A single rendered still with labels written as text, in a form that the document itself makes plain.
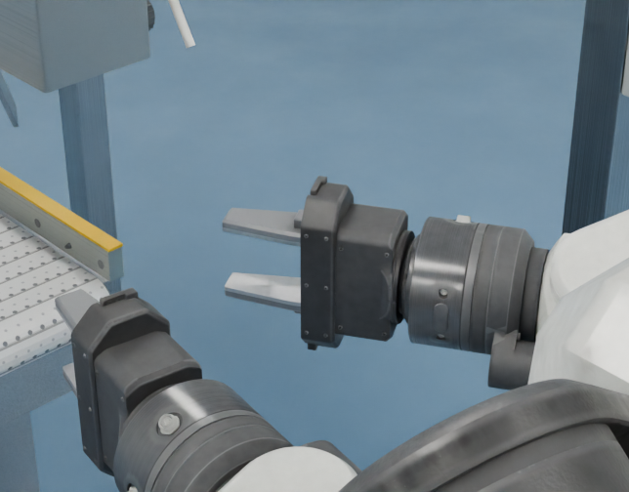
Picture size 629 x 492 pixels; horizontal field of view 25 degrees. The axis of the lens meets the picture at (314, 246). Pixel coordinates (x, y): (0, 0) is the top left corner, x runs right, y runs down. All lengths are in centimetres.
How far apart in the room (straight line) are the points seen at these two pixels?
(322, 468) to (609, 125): 98
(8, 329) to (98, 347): 41
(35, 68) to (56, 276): 24
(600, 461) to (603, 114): 126
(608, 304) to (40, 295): 83
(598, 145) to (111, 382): 95
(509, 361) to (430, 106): 262
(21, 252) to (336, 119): 218
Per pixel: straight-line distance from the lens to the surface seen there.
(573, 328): 51
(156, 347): 84
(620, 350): 49
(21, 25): 113
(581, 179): 170
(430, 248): 94
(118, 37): 116
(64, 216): 131
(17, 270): 131
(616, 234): 93
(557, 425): 39
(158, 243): 296
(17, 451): 148
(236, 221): 98
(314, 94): 359
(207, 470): 76
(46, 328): 125
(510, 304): 93
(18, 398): 130
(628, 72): 161
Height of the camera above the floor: 151
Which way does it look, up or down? 31 degrees down
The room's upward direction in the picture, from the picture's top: straight up
